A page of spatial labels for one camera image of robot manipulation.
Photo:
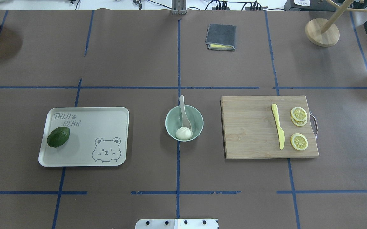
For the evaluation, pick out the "white plastic spoon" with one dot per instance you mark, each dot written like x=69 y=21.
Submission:
x=185 y=121

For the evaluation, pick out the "white steamed bun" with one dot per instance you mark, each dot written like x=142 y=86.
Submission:
x=184 y=133

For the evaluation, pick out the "light green bowl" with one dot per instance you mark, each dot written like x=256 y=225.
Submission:
x=173 y=121

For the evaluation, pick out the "bamboo cutting board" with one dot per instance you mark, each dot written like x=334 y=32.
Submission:
x=250 y=131

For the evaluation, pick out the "yellow sponge cloth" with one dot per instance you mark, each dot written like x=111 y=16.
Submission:
x=219 y=47

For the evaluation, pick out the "grey folded cloth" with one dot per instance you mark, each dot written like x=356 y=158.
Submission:
x=221 y=34

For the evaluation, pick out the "yellow plastic knife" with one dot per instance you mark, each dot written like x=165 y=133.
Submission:
x=280 y=131

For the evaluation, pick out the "upper stacked lemon slice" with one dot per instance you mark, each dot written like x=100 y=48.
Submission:
x=298 y=114

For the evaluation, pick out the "stacked lemon slice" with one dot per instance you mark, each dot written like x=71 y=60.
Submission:
x=298 y=114
x=299 y=123

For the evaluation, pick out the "lower stacked lemon slice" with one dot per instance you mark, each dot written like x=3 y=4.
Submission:
x=299 y=123

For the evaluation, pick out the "single lemon slice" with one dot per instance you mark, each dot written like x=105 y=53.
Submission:
x=299 y=142

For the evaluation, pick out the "green avocado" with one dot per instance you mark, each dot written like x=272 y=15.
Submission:
x=58 y=137

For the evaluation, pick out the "wooden mug tree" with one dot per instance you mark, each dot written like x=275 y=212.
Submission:
x=323 y=32

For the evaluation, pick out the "aluminium frame post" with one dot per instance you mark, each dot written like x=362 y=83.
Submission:
x=178 y=7

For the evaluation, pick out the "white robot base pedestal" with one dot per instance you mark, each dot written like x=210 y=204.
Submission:
x=206 y=223

